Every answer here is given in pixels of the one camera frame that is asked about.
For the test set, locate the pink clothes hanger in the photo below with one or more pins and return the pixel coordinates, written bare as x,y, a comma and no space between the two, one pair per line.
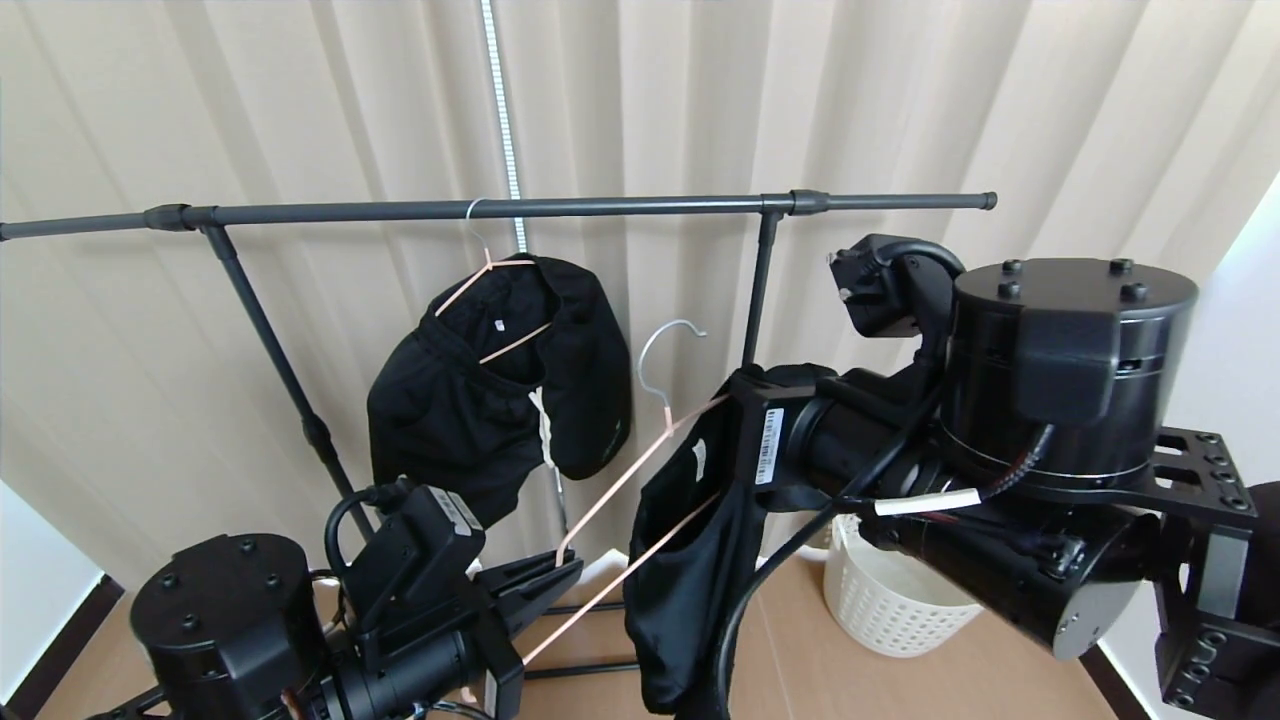
515,343
620,485

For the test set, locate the beige curtain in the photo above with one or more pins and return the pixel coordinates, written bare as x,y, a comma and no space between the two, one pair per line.
900,100

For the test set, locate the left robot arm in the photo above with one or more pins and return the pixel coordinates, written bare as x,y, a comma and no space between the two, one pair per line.
220,620

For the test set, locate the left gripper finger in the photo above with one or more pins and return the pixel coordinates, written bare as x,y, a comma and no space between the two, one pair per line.
535,570
545,595

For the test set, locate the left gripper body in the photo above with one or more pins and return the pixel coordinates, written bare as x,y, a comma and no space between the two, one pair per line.
420,670

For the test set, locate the black shorts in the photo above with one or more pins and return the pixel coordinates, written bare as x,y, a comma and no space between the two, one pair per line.
450,420

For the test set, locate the white laundry basket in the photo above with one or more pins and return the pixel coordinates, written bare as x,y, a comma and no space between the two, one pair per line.
890,610

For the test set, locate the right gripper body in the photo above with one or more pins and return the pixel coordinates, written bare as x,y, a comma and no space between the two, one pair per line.
860,440

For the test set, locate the black garment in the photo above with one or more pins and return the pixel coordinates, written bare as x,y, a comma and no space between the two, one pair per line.
690,600

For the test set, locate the black clothes rack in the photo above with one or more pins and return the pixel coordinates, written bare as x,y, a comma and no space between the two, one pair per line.
350,212

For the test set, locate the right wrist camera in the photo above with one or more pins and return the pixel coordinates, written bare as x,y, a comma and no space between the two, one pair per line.
890,290

